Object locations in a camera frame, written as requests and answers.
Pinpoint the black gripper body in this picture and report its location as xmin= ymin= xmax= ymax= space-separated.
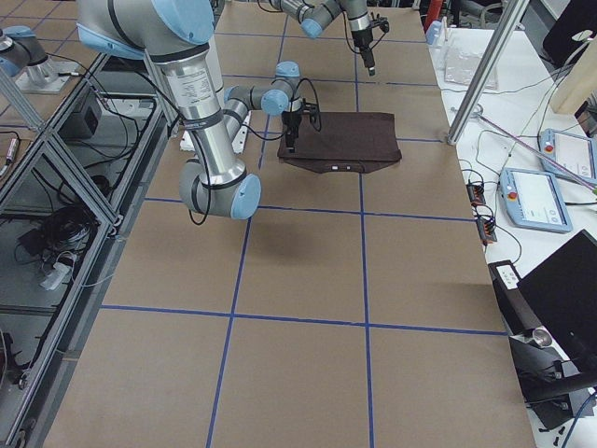
xmin=282 ymin=110 xmax=302 ymax=146
xmin=351 ymin=28 xmax=375 ymax=66

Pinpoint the brown t-shirt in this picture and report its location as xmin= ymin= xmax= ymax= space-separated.
xmin=277 ymin=112 xmax=402 ymax=174

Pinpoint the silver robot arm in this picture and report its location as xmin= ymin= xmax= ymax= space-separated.
xmin=257 ymin=0 xmax=387 ymax=77
xmin=77 ymin=1 xmax=300 ymax=219

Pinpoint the clear plastic bag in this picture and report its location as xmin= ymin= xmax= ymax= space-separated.
xmin=444 ymin=48 xmax=483 ymax=86

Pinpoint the orange black connector board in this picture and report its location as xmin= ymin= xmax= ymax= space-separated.
xmin=466 ymin=182 xmax=486 ymax=206

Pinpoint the wooden plank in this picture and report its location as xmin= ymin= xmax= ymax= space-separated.
xmin=550 ymin=39 xmax=597 ymax=114

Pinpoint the near teach pendant tablet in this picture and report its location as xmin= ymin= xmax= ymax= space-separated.
xmin=499 ymin=168 xmax=573 ymax=233

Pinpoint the teach pendant tablet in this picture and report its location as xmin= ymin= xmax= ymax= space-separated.
xmin=499 ymin=168 xmax=573 ymax=233
xmin=539 ymin=129 xmax=596 ymax=185

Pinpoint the far teach pendant tablet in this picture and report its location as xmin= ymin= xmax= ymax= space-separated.
xmin=539 ymin=129 xmax=596 ymax=185

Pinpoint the black box with label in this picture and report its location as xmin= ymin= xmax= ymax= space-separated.
xmin=488 ymin=260 xmax=527 ymax=333

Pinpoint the black monitor with stand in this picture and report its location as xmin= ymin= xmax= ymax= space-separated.
xmin=510 ymin=230 xmax=596 ymax=429

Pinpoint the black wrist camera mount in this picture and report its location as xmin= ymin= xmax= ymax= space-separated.
xmin=301 ymin=98 xmax=321 ymax=125

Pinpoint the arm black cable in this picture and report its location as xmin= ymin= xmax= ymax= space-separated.
xmin=186 ymin=77 xmax=324 ymax=226

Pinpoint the white pedestal column base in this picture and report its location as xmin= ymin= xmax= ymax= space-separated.
xmin=178 ymin=0 xmax=251 ymax=154

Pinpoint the aluminium frame post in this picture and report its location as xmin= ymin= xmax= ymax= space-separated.
xmin=447 ymin=0 xmax=530 ymax=146

